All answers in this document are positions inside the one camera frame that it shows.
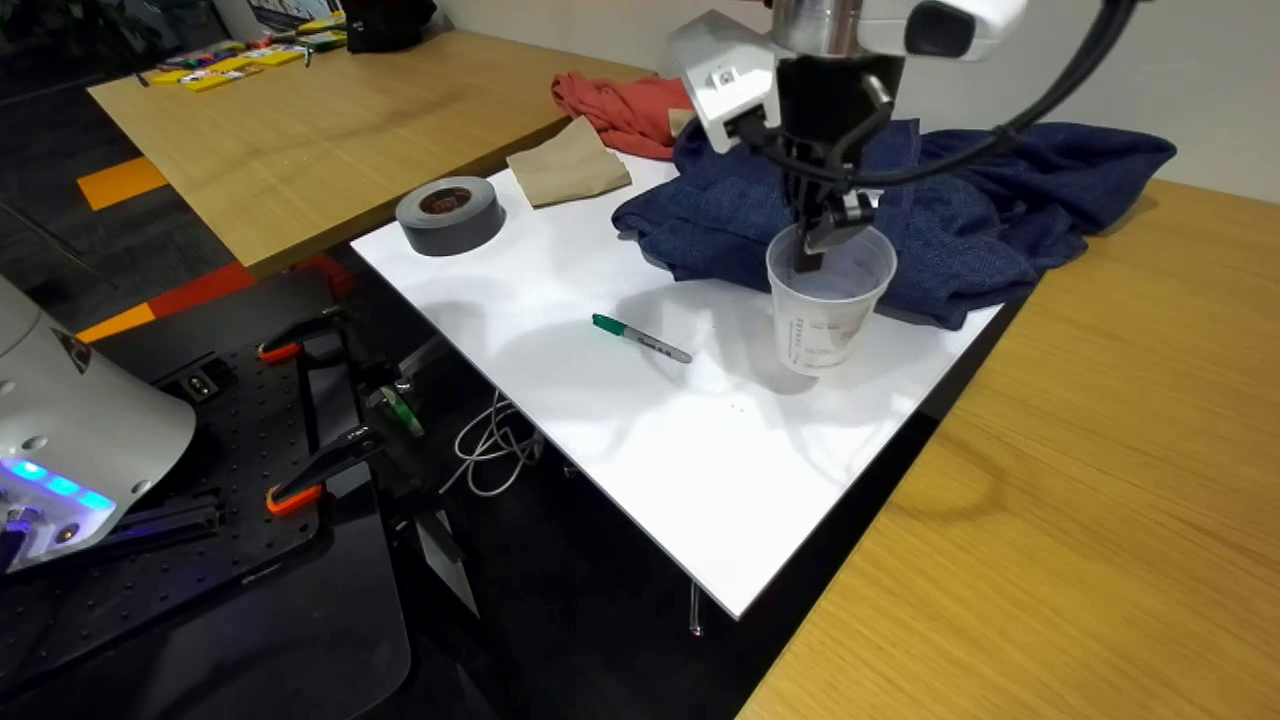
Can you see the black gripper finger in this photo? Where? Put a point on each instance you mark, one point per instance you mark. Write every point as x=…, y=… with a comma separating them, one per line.
x=809, y=221
x=856, y=214

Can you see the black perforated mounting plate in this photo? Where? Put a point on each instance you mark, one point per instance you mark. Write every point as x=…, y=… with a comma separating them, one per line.
x=207, y=524

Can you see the yellow items on table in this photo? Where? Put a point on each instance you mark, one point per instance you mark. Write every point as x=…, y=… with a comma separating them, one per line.
x=245, y=57

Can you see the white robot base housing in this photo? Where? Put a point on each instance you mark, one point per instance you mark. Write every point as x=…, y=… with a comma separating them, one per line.
x=81, y=437

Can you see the beige folded cloth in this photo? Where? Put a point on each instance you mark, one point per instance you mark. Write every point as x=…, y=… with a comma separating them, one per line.
x=569, y=167

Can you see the green capped marker pen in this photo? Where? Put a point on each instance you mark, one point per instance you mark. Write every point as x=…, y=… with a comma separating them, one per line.
x=640, y=336

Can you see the translucent plastic cup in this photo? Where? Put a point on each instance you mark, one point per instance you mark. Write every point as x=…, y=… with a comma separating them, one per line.
x=822, y=311

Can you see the orange black clamp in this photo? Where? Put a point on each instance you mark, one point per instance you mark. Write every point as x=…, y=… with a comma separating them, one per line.
x=300, y=351
x=312, y=486

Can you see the orange black clamp right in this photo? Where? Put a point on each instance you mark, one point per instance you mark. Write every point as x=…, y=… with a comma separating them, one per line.
x=312, y=486

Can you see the navy blue cloth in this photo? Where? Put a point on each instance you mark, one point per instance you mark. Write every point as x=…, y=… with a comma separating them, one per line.
x=960, y=241

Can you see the orange black clamp left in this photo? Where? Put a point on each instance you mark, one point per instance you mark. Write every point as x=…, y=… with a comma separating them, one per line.
x=300, y=351

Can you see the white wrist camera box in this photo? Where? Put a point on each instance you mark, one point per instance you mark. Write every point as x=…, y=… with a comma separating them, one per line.
x=731, y=78

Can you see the red cloth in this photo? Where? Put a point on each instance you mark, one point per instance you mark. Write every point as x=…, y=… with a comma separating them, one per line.
x=639, y=116

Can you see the light wooden table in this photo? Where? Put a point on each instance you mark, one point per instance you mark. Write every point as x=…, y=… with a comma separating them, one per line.
x=300, y=156

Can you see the wooden table on right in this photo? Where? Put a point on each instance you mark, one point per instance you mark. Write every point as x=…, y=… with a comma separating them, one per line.
x=1093, y=529

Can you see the grey duct tape roll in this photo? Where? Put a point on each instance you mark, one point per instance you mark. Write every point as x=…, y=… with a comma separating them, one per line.
x=451, y=218

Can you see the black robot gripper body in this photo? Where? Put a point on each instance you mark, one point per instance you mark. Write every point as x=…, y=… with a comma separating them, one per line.
x=830, y=103

